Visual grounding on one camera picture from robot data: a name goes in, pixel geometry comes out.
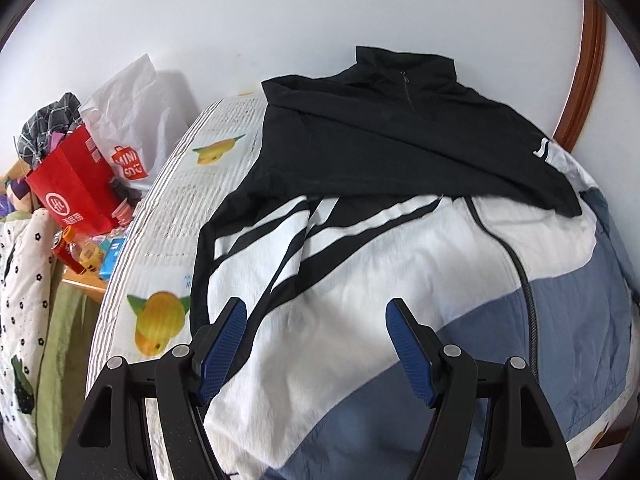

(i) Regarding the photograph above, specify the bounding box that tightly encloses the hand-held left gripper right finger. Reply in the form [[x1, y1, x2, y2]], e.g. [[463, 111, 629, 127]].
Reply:
[[385, 297, 583, 480]]

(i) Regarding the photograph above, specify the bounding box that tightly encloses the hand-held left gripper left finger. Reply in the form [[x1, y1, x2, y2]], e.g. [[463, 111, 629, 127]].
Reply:
[[55, 297, 248, 480]]

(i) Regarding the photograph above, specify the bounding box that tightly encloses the white blue black jacket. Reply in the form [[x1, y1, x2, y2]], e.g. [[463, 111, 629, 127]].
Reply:
[[189, 150, 640, 480]]

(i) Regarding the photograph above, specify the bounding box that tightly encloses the black zip jacket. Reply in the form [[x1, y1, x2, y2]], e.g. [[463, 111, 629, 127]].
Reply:
[[260, 45, 583, 218]]

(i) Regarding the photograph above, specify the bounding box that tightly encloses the blue packet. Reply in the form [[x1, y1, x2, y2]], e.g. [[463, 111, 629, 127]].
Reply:
[[97, 237, 124, 281]]

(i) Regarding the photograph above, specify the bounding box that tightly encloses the fruit print bed sheet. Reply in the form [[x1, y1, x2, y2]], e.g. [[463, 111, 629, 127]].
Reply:
[[85, 92, 628, 480]]

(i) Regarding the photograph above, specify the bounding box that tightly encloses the wooden bedside table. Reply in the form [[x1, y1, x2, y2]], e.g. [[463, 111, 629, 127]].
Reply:
[[60, 260, 110, 293]]

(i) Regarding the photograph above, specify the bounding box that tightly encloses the green cloth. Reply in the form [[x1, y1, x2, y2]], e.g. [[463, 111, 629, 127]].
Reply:
[[35, 260, 108, 476]]

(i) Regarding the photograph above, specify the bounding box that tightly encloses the yellow label bottle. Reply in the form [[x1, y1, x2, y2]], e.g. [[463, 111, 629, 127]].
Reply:
[[75, 239, 102, 275]]

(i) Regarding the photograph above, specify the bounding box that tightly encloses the red drink bottle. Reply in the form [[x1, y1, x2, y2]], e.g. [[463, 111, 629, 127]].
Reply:
[[51, 225, 81, 263]]

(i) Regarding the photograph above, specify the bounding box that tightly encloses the floral white quilt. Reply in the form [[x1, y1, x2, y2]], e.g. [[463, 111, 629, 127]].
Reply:
[[0, 207, 63, 466]]

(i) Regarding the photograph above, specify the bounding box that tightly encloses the red paper bag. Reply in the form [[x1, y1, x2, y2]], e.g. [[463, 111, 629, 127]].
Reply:
[[25, 125, 126, 236]]

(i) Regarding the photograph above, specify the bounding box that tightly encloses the white plastic bag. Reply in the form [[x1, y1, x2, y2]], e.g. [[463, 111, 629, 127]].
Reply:
[[80, 52, 201, 193]]

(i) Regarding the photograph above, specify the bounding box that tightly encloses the dark plaid cloth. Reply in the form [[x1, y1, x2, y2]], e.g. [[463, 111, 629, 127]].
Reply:
[[15, 92, 83, 166]]

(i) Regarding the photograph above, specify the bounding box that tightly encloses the brown wooden frame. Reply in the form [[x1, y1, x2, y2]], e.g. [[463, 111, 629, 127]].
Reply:
[[552, 0, 608, 151]]

